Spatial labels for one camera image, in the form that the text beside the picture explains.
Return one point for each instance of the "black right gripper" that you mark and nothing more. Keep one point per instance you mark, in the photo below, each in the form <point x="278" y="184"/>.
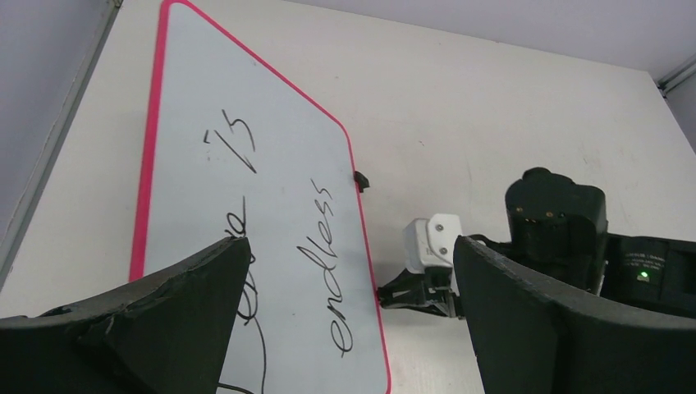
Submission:
<point x="558" y="227"/>

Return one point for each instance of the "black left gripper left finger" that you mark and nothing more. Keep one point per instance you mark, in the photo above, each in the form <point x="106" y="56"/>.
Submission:
<point x="167" y="332"/>

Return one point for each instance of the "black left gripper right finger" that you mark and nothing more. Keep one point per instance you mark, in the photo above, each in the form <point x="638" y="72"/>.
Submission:
<point x="534" y="334"/>

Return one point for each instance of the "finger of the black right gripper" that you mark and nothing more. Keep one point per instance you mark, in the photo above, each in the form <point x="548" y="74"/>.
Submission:
<point x="406" y="291"/>

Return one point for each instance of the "pink-framed whiteboard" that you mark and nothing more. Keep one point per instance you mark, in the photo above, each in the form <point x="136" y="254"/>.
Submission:
<point x="233" y="148"/>

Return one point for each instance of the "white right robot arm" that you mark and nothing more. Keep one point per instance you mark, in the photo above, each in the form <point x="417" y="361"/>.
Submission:
<point x="651" y="273"/>

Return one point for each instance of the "black whiteboard clip upper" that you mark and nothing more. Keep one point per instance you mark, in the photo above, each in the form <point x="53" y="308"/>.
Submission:
<point x="361" y="181"/>

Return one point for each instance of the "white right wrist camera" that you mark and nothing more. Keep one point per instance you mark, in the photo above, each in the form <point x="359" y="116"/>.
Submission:
<point x="429" y="242"/>

